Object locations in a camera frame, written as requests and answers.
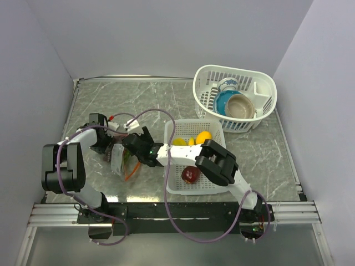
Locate clear zip top bag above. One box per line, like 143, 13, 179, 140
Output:
108, 135, 141, 181

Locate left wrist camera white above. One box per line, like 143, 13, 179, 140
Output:
107, 121, 120, 135

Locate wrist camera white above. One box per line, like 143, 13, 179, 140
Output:
107, 121, 120, 135
123, 119, 142, 134

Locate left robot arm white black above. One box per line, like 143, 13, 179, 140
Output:
41, 113, 113, 223

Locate purple fake grapes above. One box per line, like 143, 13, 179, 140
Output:
103, 144, 114, 162

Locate teal bowl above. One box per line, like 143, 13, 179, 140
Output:
213, 90, 240, 116

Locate aluminium frame rail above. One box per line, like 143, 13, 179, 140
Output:
27, 202, 321, 227

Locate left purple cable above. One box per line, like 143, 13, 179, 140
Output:
57, 112, 131, 247

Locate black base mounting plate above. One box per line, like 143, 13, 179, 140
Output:
77, 202, 275, 239

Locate purple cable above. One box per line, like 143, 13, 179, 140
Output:
57, 112, 131, 247
127, 109, 272, 244

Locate yellow fake lemon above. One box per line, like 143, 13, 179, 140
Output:
195, 131, 213, 144

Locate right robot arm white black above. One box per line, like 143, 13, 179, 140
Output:
123, 127, 262, 221

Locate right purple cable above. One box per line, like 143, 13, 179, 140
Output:
127, 109, 272, 244

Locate green fake lettuce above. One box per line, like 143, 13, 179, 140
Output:
123, 150, 131, 165

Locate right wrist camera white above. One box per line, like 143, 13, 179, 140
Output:
123, 119, 142, 134

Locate white oval dish rack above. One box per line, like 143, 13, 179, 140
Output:
192, 65, 277, 133

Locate red fake apple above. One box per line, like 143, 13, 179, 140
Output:
181, 166, 201, 185

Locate blue white porcelain cup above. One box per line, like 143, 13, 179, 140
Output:
217, 77, 239, 93

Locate white perforated rectangular basket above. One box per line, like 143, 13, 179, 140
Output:
164, 119, 227, 196

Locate yellow fake banana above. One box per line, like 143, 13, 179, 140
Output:
188, 137, 195, 146

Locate beige bowl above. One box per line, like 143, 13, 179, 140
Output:
225, 94, 255, 119

